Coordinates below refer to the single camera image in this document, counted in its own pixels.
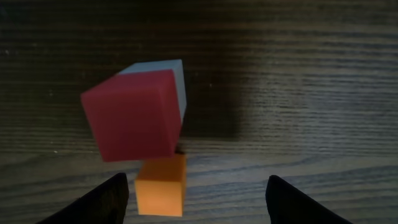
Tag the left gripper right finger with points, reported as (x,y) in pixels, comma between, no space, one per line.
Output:
(292,208)

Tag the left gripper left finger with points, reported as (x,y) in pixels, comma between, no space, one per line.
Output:
(105,205)

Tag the orange cube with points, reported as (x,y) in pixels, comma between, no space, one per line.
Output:
(160,189)

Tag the red cube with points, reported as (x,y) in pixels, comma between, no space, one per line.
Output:
(133,118)

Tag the white cube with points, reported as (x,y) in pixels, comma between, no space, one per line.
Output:
(179,81)

